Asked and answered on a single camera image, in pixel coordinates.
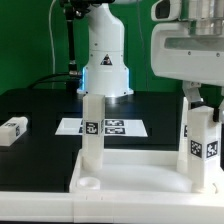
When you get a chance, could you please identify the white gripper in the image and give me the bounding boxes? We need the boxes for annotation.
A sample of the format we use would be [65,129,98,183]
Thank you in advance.
[151,22,224,122]

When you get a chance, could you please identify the white cable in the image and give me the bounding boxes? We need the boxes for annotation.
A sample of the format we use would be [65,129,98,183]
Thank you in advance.
[48,0,58,75]

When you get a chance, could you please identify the white desk top tray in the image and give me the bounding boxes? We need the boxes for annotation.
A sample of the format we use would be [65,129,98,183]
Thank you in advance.
[68,148,224,194]

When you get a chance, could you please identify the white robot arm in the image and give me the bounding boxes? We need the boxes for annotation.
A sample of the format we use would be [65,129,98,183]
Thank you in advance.
[79,0,224,107]

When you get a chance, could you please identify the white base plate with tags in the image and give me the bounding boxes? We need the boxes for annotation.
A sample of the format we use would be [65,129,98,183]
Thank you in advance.
[55,118,147,137]

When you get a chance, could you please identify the white front fence rail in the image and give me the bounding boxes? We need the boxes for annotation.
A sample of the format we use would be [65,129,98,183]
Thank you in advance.
[0,192,224,224]

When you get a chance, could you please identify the black cable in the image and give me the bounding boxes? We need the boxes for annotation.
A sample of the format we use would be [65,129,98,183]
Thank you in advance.
[26,72,83,90]

